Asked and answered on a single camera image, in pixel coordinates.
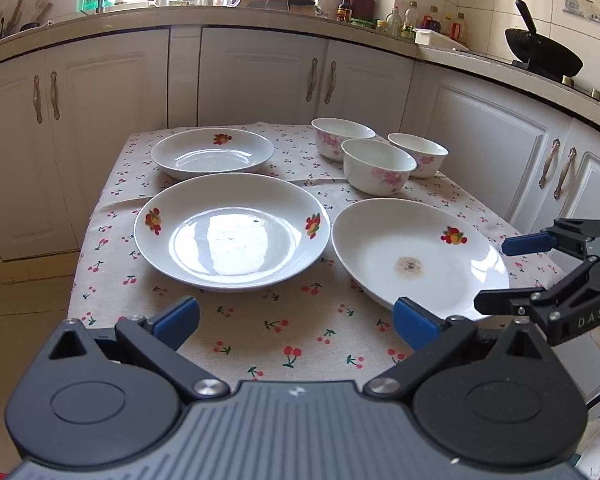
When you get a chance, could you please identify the white plate with stain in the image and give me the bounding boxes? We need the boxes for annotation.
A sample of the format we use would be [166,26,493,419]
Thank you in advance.
[332,198,509,321]

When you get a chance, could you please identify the large white plate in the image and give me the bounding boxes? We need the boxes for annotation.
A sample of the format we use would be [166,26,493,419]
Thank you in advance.
[134,174,330,292]

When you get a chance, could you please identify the floral bowl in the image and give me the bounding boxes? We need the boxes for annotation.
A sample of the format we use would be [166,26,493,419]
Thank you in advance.
[311,118,376,162]
[388,132,449,179]
[341,139,417,196]

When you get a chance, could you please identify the white kitchen cabinets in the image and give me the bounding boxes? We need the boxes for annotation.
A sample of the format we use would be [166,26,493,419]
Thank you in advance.
[0,24,600,401]

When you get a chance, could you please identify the black wok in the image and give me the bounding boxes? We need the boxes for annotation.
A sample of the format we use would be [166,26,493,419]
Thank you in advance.
[505,0,583,82]

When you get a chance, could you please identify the white tray on counter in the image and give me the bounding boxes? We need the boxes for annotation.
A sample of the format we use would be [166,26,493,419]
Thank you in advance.
[415,28,469,52]

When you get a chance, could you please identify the clear oil bottle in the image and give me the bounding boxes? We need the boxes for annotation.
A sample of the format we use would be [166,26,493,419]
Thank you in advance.
[386,6,403,38]

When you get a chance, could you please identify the dark sauce bottle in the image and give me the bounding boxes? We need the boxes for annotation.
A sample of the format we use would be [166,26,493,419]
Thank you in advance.
[336,0,352,23]

